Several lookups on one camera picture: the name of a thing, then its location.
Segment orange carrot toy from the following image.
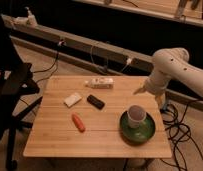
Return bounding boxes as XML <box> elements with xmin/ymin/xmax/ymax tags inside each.
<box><xmin>72</xmin><ymin>114</ymin><xmax>85</xmax><ymax>132</ymax></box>

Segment black office chair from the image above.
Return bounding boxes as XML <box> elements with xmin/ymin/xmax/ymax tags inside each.
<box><xmin>0</xmin><ymin>14</ymin><xmax>42</xmax><ymax>171</ymax></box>

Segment black floor cables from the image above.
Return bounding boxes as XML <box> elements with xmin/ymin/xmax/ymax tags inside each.
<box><xmin>159</xmin><ymin>99</ymin><xmax>203</xmax><ymax>171</ymax></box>

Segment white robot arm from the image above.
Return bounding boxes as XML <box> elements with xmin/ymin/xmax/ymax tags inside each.
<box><xmin>133</xmin><ymin>48</ymin><xmax>203</xmax><ymax>107</ymax></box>

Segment white spray bottle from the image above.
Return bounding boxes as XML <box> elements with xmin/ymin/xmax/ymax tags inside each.
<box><xmin>26</xmin><ymin>7</ymin><xmax>38</xmax><ymax>27</ymax></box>

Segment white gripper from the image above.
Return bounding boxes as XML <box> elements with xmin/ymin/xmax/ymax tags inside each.
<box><xmin>133</xmin><ymin>77</ymin><xmax>167</xmax><ymax>108</ymax></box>

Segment black eraser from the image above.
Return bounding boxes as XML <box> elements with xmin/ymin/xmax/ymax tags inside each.
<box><xmin>87</xmin><ymin>95</ymin><xmax>105</xmax><ymax>110</ymax></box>

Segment white sponge block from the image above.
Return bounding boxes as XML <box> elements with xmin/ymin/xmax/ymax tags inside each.
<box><xmin>64</xmin><ymin>93</ymin><xmax>82</xmax><ymax>107</ymax></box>

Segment green ceramic plate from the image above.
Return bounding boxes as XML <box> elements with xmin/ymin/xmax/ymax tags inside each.
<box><xmin>119</xmin><ymin>112</ymin><xmax>156</xmax><ymax>144</ymax></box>

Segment grey metal rail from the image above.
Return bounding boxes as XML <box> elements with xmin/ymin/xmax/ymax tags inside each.
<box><xmin>1</xmin><ymin>14</ymin><xmax>203</xmax><ymax>111</ymax></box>

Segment white ceramic cup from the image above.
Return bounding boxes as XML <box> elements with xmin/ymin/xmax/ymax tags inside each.
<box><xmin>127</xmin><ymin>105</ymin><xmax>146</xmax><ymax>128</ymax></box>

